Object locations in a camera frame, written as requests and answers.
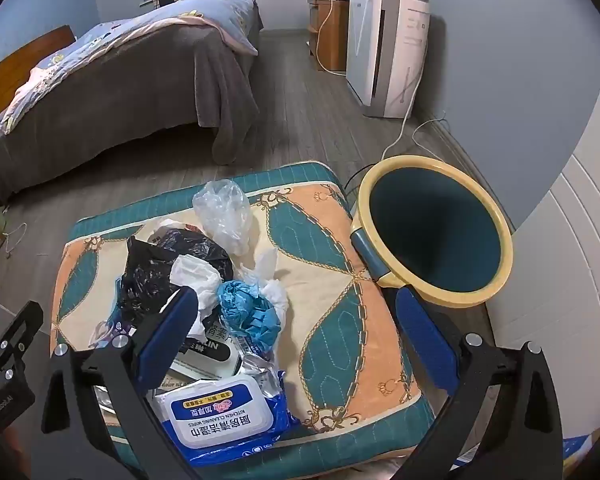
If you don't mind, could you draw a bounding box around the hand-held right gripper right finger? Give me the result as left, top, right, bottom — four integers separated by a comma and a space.
394, 285, 565, 480

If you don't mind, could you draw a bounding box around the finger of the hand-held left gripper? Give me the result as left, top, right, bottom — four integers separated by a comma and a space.
0, 301, 44, 367

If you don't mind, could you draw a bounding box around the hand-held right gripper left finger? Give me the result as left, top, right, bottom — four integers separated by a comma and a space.
41, 286, 201, 480

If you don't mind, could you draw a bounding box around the white dark green medicine box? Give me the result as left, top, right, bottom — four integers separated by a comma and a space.
170, 315, 243, 381

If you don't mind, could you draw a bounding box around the black plastic bag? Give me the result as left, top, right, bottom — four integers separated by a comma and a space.
116, 227, 236, 328

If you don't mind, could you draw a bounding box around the white tissue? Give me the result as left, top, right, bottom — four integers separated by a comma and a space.
237, 250, 291, 321
170, 254, 222, 336

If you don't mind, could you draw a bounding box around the blue white wet wipes pack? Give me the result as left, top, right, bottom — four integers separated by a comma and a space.
152, 370, 301, 468

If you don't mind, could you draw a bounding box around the silver foil packet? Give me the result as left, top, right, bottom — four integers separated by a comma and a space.
237, 335, 282, 396

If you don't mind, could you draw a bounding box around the yellow rimmed teal trash bin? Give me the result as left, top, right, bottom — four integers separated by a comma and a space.
350, 156, 515, 308

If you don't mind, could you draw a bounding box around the clear plastic bag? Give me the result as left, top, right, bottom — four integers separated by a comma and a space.
192, 178, 255, 256

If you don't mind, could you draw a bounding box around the teal orange patterned cushion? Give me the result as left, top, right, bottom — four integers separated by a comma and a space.
50, 160, 437, 478

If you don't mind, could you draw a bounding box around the white wardrobe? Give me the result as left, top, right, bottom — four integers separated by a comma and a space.
487, 125, 600, 466

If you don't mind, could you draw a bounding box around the brown covered bed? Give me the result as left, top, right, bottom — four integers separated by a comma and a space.
0, 0, 266, 206

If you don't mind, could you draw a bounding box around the wooden headboard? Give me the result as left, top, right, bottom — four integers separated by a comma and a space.
0, 25, 77, 136

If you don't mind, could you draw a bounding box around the light blue printed quilt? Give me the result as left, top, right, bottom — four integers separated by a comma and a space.
0, 0, 258, 133

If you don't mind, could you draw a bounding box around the white air purifier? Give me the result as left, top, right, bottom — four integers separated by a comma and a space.
345, 0, 432, 120

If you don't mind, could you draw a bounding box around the wooden cabinet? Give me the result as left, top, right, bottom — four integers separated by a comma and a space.
307, 0, 351, 72

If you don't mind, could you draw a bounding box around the white wire hanger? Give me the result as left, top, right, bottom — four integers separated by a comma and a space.
2, 222, 28, 257

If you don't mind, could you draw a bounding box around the black cable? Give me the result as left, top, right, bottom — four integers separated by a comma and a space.
342, 165, 376, 198

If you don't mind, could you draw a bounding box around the thin white cable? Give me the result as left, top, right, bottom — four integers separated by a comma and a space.
412, 115, 452, 157

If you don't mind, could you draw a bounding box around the thick white power cable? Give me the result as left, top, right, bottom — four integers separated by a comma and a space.
380, 40, 431, 161

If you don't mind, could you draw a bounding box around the white cabinet cable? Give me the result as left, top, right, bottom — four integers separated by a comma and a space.
314, 0, 348, 76

